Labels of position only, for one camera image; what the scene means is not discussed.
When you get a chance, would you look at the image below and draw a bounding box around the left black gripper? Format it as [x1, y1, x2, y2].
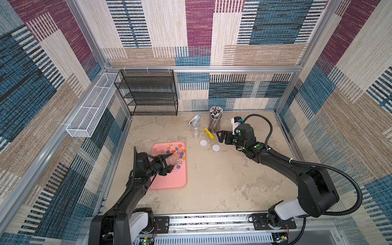
[145, 153, 176, 179]

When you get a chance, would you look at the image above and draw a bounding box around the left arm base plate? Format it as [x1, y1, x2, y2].
[139, 216, 170, 235]

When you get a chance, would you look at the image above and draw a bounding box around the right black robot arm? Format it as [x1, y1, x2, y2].
[217, 124, 340, 228]

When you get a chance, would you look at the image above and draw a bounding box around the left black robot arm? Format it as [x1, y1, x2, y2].
[88, 147, 174, 245]

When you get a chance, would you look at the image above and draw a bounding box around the white wire mesh basket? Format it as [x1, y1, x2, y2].
[66, 73, 117, 138]

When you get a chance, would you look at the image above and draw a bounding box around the white lid candy jar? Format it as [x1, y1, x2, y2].
[168, 153, 182, 168]

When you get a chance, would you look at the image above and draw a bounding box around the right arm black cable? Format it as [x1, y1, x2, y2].
[241, 114, 363, 245]

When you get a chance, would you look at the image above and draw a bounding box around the translucent white jar lid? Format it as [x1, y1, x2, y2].
[200, 140, 208, 147]

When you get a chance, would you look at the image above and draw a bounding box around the grey stapler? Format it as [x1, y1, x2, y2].
[189, 114, 201, 126]

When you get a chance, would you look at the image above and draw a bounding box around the black wire shelf rack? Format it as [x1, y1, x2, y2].
[114, 69, 179, 116]

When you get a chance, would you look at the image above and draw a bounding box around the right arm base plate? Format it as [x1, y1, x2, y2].
[248, 213, 297, 230]

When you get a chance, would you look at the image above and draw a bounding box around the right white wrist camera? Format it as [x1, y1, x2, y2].
[231, 116, 243, 135]

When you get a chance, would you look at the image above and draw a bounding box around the clear cup of pencils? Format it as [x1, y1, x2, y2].
[208, 106, 223, 133]

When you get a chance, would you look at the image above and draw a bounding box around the pink plastic tray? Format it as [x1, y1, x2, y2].
[147, 141, 188, 191]

